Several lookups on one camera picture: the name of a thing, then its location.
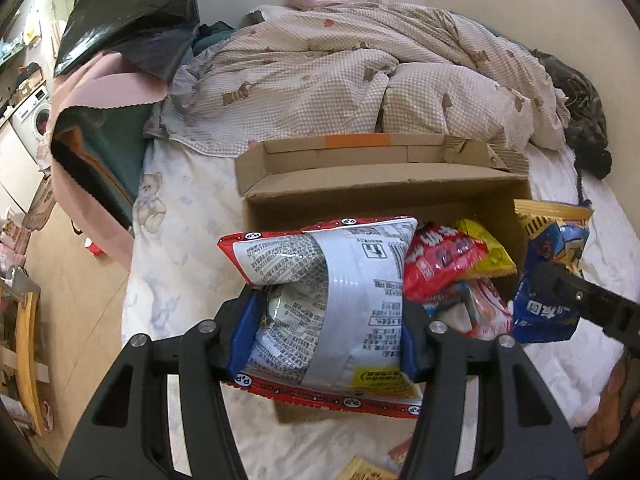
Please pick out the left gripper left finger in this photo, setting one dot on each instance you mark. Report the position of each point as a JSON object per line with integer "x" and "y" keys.
{"x": 124, "y": 431}

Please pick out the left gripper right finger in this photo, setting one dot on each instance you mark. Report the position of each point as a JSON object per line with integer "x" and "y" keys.
{"x": 486, "y": 412}

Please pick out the blue yellow chip bag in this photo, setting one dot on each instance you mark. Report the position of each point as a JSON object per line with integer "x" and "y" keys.
{"x": 557, "y": 235}

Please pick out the yellow snack bag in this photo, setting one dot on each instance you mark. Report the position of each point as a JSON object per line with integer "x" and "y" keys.
{"x": 497, "y": 263}

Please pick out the red cartoon snack bag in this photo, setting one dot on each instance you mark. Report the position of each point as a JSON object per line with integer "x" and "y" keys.
{"x": 437, "y": 256}

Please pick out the white red popcorn bag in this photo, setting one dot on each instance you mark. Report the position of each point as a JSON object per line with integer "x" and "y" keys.
{"x": 329, "y": 322}

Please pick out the red white snack bag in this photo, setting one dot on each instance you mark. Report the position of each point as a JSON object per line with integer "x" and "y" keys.
{"x": 472, "y": 308}

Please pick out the small yellow peanut packet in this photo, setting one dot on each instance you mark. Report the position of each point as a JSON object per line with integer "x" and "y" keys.
{"x": 360, "y": 469}

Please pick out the dark garment on bed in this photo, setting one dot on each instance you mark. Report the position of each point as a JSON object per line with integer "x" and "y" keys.
{"x": 585, "y": 132}

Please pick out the brown cardboard box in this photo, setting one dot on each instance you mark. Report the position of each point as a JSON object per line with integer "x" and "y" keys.
{"x": 290, "y": 184}

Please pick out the white washing machine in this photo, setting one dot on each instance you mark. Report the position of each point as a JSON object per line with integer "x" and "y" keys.
{"x": 29, "y": 120}

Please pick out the pink green folded blanket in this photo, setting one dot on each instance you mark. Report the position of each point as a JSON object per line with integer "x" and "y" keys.
{"x": 97, "y": 146}

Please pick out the beige checkered duvet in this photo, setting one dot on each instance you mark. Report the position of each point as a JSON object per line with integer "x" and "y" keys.
{"x": 361, "y": 68}

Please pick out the black plastic bag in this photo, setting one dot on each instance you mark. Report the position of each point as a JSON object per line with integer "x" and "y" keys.
{"x": 154, "y": 35}

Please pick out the wooden chair frame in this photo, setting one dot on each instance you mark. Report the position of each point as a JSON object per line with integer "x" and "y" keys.
{"x": 27, "y": 371}

